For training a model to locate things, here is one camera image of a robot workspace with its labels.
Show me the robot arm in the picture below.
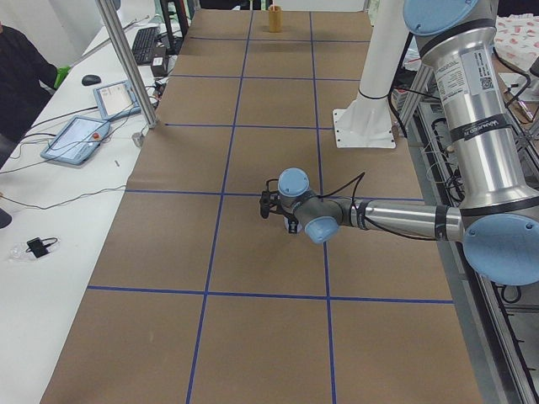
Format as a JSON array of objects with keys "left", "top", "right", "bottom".
[{"left": 260, "top": 1, "right": 538, "bottom": 285}]

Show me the near teach pendant tablet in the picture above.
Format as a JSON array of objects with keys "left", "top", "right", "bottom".
[{"left": 40, "top": 115, "right": 110, "bottom": 166}]

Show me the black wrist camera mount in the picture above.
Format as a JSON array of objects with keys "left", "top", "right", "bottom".
[{"left": 259, "top": 190, "right": 279, "bottom": 219}]

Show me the teach pendant tablet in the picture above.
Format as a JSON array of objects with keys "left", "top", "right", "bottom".
[
  {"left": 40, "top": 115, "right": 110, "bottom": 166},
  {"left": 93, "top": 80, "right": 141, "bottom": 121}
]

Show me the black small device on table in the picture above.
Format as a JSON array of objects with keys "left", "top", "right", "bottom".
[{"left": 26, "top": 237, "right": 58, "bottom": 258}]

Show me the far teach pendant tablet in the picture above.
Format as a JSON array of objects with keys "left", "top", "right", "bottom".
[{"left": 93, "top": 80, "right": 141, "bottom": 121}]

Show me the aluminium frame post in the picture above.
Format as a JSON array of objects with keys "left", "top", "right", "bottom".
[{"left": 95, "top": 0, "right": 157, "bottom": 129}]

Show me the black computer mouse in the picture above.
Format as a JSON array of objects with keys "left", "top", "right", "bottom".
[{"left": 81, "top": 74, "right": 102, "bottom": 87}]

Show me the bamboo wooden cup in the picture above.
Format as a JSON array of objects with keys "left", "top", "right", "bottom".
[{"left": 268, "top": 5, "right": 282, "bottom": 33}]

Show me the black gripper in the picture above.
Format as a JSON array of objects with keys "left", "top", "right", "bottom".
[{"left": 269, "top": 199, "right": 297, "bottom": 223}]

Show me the light blue plastic cup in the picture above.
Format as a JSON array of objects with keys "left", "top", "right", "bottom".
[{"left": 284, "top": 217, "right": 303, "bottom": 234}]

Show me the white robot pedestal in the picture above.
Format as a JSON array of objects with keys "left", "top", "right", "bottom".
[{"left": 333, "top": 0, "right": 408, "bottom": 149}]

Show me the black keyboard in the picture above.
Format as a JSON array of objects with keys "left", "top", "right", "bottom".
[{"left": 131, "top": 26, "right": 160, "bottom": 66}]

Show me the seated person in black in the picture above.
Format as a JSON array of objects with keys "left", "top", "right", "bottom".
[{"left": 1, "top": 25, "right": 57, "bottom": 163}]

